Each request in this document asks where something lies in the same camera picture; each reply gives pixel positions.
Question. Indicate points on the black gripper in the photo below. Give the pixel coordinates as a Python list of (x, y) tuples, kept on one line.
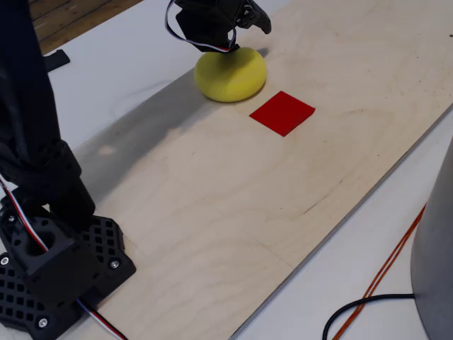
[(219, 22)]

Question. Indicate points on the yellow round foam sponge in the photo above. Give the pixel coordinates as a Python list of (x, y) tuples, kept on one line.
[(230, 78)]

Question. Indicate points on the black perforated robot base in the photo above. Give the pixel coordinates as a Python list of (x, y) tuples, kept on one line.
[(70, 269)]

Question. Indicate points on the red square patch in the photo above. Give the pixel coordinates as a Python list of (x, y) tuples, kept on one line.
[(282, 113)]

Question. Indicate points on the light plywood board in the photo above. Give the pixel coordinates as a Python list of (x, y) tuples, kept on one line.
[(247, 212)]

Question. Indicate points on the black clamp stand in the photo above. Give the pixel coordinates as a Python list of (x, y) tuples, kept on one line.
[(56, 60)]

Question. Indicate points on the grey round lamp shade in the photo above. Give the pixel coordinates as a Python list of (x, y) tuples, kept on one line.
[(437, 248)]

